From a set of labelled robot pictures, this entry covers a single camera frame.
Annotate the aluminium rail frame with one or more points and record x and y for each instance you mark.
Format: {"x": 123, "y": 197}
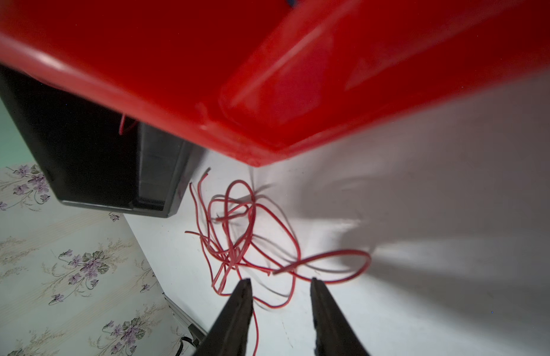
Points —
{"x": 188, "y": 333}

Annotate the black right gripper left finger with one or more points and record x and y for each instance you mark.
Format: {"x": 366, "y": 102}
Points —
{"x": 229, "y": 334}

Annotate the black plastic bin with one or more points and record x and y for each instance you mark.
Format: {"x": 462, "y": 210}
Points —
{"x": 94, "y": 158}

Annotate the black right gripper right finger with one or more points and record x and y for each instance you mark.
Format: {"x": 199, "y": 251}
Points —
{"x": 334, "y": 335}

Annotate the red plastic bin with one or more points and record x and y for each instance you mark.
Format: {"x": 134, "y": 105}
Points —
{"x": 261, "y": 81}

